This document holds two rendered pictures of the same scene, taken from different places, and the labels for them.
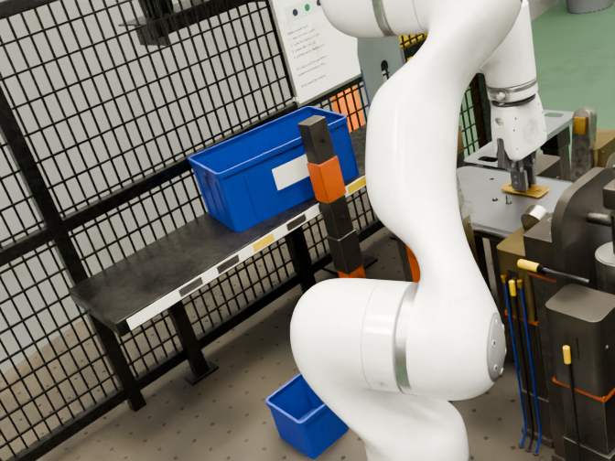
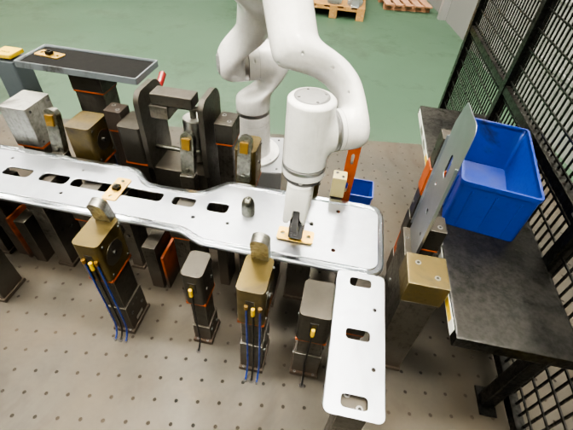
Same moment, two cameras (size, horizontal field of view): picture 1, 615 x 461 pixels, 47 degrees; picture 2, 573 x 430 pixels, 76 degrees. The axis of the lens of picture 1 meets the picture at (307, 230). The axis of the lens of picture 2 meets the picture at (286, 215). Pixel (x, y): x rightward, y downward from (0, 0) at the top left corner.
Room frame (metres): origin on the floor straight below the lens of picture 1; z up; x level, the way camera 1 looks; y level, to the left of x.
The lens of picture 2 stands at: (1.52, -0.86, 1.63)
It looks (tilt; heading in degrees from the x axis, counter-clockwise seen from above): 44 degrees down; 131
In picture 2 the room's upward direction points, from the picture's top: 5 degrees clockwise
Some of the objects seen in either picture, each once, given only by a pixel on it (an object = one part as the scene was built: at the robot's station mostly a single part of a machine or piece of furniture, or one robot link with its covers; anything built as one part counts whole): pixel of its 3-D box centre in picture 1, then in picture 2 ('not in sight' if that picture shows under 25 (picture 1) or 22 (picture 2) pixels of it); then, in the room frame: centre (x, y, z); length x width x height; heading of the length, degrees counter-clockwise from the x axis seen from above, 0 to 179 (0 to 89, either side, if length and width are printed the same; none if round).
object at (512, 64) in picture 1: (503, 42); (310, 130); (1.17, -0.40, 1.28); 0.09 x 0.08 x 0.13; 60
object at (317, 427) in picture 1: (307, 414); (355, 196); (1.03, 0.09, 0.74); 0.11 x 0.10 x 0.09; 33
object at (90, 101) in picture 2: not in sight; (109, 132); (0.37, -0.47, 0.92); 0.10 x 0.08 x 0.45; 33
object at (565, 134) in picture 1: (558, 177); (338, 428); (1.48, -0.60, 0.84); 0.05 x 0.05 x 0.29; 33
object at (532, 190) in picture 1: (524, 186); (295, 234); (1.16, -0.41, 1.01); 0.08 x 0.04 x 0.01; 33
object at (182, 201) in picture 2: not in sight; (192, 243); (0.90, -0.52, 0.84); 0.12 x 0.05 x 0.29; 123
